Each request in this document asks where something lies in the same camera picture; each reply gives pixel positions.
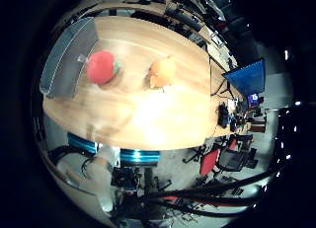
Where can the large red office chair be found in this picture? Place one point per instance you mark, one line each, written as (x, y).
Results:
(209, 161)

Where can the long black device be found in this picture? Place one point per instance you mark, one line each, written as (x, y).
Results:
(184, 17)

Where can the black office chair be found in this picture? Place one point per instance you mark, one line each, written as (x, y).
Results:
(233, 159)

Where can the metal table frame rail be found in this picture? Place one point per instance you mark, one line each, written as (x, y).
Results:
(140, 155)

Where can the black monitor stand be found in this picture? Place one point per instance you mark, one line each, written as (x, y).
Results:
(224, 87)

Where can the orange plush toy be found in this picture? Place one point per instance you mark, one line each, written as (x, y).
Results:
(162, 72)

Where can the black device on desk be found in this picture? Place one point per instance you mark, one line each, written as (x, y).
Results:
(223, 115)

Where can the small lit screen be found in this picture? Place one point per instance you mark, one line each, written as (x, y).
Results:
(253, 98)

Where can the small red office chair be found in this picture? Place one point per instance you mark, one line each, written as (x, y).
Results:
(233, 143)

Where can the grey mesh container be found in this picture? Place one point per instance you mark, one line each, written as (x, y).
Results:
(67, 61)

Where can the red strawberry plush toy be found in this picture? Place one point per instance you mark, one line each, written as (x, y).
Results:
(100, 66)

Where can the wooden background desk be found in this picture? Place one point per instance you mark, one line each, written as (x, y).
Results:
(154, 8)

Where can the computer monitor with blue screen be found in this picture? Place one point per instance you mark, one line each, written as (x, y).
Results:
(247, 78)

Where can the black electronics box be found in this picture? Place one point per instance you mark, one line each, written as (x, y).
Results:
(126, 178)

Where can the person in white clothes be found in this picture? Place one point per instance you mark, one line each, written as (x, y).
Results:
(103, 175)

